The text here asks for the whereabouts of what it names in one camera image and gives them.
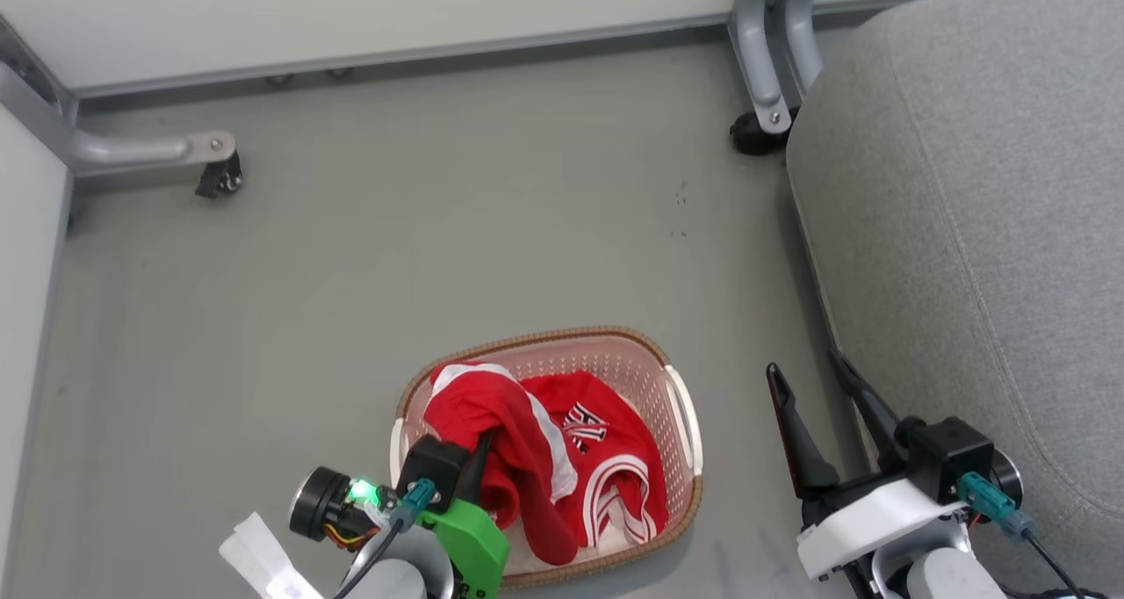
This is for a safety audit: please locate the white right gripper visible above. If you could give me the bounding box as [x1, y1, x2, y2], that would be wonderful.
[766, 349, 972, 598]

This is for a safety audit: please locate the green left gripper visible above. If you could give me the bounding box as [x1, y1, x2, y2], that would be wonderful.
[418, 430, 511, 599]

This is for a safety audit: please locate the pink plastic laundry basket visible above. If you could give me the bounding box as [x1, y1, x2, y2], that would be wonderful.
[389, 325, 704, 591]

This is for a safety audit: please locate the small black caster wheel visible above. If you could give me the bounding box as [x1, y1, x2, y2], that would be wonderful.
[194, 151, 244, 200]

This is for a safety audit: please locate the camera cable teal plug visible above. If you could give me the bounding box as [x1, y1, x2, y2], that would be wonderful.
[332, 478, 438, 599]
[956, 471, 1092, 599]

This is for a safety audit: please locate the right camera cable teal plug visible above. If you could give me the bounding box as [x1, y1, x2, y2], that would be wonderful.
[956, 471, 1092, 599]

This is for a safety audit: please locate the large black caster wheel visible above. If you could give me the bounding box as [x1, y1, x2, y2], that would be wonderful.
[729, 105, 798, 157]

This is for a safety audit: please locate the left camera cable teal plug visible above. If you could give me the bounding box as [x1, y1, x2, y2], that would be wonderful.
[332, 478, 438, 599]

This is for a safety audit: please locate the red white sports jersey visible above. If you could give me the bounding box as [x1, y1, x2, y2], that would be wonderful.
[423, 361, 670, 567]

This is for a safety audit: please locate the white paper label tag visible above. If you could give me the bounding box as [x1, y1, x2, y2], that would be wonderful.
[219, 512, 324, 599]

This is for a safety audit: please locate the grey fabric sofa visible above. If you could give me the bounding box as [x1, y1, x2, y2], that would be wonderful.
[786, 0, 1124, 596]

